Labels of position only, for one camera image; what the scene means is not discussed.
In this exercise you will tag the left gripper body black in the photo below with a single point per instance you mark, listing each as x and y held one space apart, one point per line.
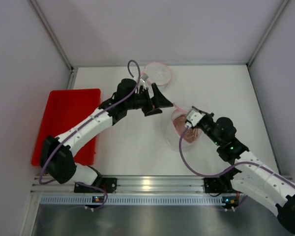
149 100

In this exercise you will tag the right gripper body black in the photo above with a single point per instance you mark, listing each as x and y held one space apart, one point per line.
204 118

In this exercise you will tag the pink lace bra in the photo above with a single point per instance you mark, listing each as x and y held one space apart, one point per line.
191 136

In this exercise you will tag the white mesh laundry bag pink trim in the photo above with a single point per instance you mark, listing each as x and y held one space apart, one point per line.
158 73

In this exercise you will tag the spare white mesh laundry bag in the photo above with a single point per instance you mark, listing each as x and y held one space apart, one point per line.
171 136

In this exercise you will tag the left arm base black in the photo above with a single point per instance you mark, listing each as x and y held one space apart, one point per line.
108 184

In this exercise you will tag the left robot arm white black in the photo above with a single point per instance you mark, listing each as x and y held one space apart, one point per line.
57 156

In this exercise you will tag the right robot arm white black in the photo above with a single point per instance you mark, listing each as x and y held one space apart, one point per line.
252 178

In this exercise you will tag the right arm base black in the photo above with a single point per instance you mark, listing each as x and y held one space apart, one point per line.
219 185

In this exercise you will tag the red plastic bin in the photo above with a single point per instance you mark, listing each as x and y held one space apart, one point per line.
64 110

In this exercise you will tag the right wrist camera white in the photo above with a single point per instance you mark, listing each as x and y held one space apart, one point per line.
193 117

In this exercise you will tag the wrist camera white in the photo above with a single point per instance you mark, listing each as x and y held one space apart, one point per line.
193 117
143 81

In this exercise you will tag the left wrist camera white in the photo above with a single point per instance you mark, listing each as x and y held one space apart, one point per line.
143 81

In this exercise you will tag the aluminium mounting rail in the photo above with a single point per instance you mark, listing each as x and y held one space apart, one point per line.
134 185

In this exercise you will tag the slotted cable duct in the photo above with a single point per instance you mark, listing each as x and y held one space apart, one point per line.
138 200

